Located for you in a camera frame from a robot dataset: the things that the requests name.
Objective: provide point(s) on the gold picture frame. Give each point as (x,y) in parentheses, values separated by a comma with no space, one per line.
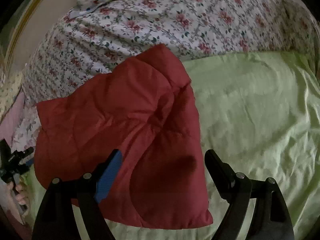
(22,27)

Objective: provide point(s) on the light green bed sheet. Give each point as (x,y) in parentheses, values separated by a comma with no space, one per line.
(255,120)

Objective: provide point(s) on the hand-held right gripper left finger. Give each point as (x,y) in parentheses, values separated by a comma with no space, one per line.
(110,175)

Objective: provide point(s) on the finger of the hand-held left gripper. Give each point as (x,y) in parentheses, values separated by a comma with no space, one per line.
(25,152)
(25,166)

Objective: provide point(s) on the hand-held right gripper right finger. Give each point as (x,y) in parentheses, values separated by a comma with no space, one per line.
(220,172)

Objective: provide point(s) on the red quilted coat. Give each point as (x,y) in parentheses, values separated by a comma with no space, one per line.
(120,130)

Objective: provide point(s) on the person's left hand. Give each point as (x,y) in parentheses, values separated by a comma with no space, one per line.
(20,192)

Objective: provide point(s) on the white floral duvet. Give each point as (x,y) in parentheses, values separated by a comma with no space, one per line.
(155,20)

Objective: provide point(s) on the pink cloth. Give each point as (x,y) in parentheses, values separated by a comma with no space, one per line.
(11,120)

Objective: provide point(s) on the yellow floral pillow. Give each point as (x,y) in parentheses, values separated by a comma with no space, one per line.
(7,97)

